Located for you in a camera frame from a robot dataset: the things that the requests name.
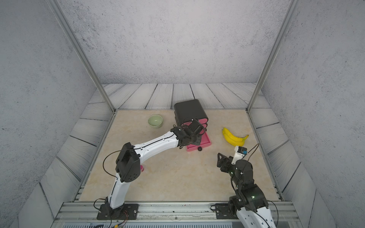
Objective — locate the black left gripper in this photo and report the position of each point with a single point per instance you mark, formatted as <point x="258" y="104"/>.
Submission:
<point x="199" y="137"/>

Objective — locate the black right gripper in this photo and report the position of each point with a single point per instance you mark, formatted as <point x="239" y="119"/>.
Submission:
<point x="227" y="160"/>

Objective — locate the pink top drawer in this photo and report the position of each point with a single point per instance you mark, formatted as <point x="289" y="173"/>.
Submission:
<point x="203" y="122"/>

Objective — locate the pink drawer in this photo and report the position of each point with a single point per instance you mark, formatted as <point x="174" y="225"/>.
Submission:
<point x="203" y="122"/>
<point x="204" y="142"/>

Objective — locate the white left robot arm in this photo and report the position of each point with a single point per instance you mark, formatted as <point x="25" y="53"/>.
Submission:
<point x="132" y="156"/>

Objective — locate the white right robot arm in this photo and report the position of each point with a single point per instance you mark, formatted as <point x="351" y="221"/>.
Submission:
<point x="249" y="204"/>

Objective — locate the black drawer cabinet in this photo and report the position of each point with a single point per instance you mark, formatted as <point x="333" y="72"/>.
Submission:
<point x="188" y="110"/>

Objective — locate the yellow banana bunch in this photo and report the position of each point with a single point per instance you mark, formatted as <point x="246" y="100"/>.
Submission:
<point x="233" y="140"/>

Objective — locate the light green bowl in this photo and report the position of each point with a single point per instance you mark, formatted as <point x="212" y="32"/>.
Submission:
<point x="155" y="121"/>

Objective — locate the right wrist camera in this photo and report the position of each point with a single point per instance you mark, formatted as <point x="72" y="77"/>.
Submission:
<point x="240" y="153"/>

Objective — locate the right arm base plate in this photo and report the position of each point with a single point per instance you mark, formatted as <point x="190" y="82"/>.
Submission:
<point x="224" y="211"/>

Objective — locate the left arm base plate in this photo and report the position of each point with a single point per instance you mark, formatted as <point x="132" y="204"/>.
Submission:
<point x="125" y="212"/>

